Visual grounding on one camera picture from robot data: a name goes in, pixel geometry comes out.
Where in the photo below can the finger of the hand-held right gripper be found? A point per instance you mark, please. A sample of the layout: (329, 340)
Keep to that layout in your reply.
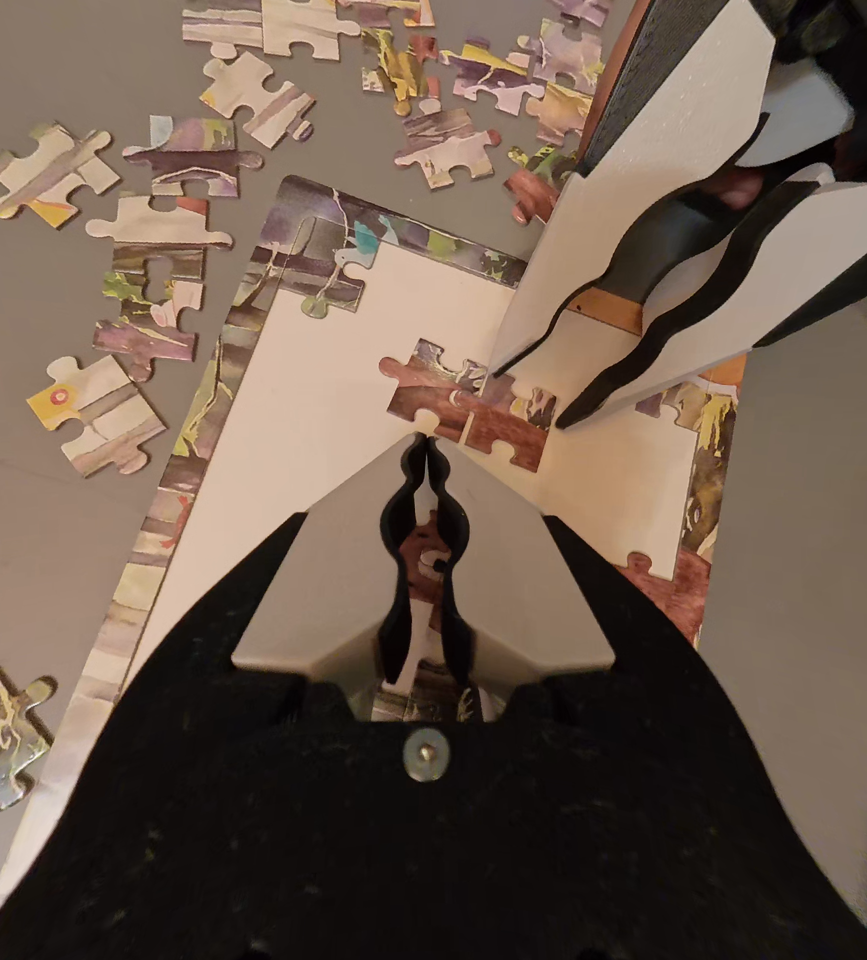
(628, 187)
(793, 255)

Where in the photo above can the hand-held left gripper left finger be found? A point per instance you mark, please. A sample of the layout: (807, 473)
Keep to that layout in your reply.
(306, 600)

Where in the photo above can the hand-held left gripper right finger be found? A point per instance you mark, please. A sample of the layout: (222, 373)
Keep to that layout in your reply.
(531, 600)

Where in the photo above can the lion jigsaw puzzle board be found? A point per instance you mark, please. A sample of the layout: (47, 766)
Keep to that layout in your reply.
(591, 495)

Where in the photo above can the reddish brown puzzle piece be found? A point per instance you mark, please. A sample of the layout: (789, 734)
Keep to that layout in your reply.
(508, 439)

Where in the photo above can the orange yellow puzzle piece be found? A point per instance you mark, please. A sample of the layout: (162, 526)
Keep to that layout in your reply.
(692, 405)

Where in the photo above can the dark brown puzzle piece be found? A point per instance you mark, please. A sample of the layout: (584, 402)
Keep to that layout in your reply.
(426, 390)

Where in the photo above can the dark teal spot puzzle piece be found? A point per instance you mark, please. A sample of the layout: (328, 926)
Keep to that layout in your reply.
(328, 262)

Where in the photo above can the pile of puzzle pieces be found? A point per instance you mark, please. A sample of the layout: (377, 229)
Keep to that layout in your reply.
(291, 30)

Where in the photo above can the person's right hand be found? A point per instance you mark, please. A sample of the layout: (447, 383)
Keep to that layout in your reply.
(733, 189)

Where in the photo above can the joined brown bear puzzle section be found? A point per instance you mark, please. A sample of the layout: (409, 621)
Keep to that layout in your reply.
(666, 600)

